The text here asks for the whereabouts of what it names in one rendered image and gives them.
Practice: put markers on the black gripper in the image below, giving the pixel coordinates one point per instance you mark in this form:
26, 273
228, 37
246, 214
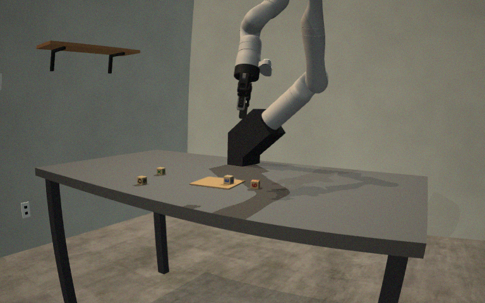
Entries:
243, 72

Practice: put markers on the tan flat mat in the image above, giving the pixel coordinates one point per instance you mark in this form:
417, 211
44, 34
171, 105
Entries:
216, 182

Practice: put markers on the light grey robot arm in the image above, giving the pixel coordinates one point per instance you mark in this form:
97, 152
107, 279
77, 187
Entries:
314, 80

